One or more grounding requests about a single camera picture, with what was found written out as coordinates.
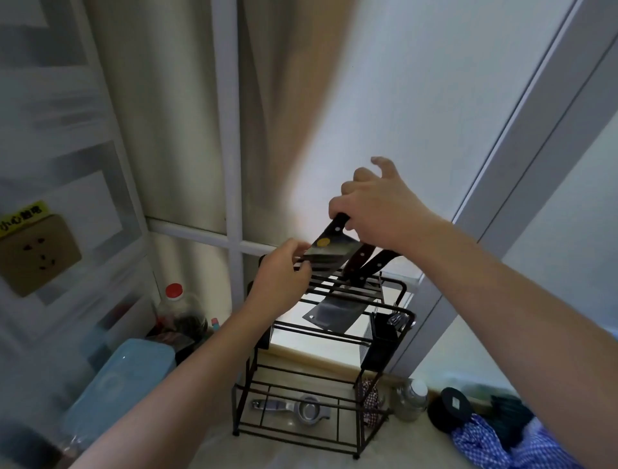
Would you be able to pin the beige curtain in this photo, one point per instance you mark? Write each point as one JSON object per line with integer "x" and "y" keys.
{"x": 169, "y": 121}

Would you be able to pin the glass jar with white lid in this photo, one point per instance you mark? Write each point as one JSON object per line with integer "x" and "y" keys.
{"x": 409, "y": 398}

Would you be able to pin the small pink-capped bottle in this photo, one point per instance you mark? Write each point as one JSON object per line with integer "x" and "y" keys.
{"x": 215, "y": 324}

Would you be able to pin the dark food packet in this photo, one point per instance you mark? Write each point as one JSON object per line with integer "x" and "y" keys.
{"x": 169, "y": 340}

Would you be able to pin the yellow warning sticker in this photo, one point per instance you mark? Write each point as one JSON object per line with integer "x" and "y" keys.
{"x": 21, "y": 218}

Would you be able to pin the dark green cloth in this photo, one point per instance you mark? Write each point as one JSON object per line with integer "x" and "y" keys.
{"x": 512, "y": 418}

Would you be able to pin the black utensil holder cup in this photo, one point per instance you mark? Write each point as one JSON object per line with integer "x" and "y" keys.
{"x": 381, "y": 343}

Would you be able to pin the red checked cloth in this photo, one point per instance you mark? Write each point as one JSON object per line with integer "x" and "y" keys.
{"x": 372, "y": 406}

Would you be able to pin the person's left forearm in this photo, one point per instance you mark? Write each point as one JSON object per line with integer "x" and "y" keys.
{"x": 183, "y": 396}

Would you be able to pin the person's right hand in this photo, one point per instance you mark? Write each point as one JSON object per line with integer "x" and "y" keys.
{"x": 386, "y": 212}

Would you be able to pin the grey door frame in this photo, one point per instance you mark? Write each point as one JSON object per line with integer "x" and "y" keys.
{"x": 526, "y": 159}

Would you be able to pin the person's right thumb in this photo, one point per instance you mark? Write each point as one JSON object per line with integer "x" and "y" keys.
{"x": 338, "y": 205}

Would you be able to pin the person's right middle finger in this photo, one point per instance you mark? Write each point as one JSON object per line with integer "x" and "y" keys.
{"x": 365, "y": 174}

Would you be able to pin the person's left fingers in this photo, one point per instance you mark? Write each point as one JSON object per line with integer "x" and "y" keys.
{"x": 294, "y": 247}

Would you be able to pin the black round container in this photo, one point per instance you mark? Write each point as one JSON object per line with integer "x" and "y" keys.
{"x": 449, "y": 409}

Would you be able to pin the gold wall power outlet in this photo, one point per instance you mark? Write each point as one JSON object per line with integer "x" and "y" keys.
{"x": 36, "y": 253}

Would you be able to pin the red-capped plastic bottle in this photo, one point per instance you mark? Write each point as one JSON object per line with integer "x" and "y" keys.
{"x": 179, "y": 309}

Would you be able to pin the person's right forearm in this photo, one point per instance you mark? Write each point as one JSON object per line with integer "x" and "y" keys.
{"x": 521, "y": 333}

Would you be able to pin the black metal knife rack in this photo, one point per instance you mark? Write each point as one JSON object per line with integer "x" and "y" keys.
{"x": 309, "y": 386}

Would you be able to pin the blue checked cloth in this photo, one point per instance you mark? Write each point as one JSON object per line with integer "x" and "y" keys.
{"x": 483, "y": 444}

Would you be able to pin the white window frame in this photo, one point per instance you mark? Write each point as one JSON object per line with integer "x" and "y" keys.
{"x": 229, "y": 145}

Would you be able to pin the person's left hand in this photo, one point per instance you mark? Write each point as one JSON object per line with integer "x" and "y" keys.
{"x": 273, "y": 282}

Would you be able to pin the metal lemon squeezer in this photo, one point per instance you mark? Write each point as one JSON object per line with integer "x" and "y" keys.
{"x": 309, "y": 410}

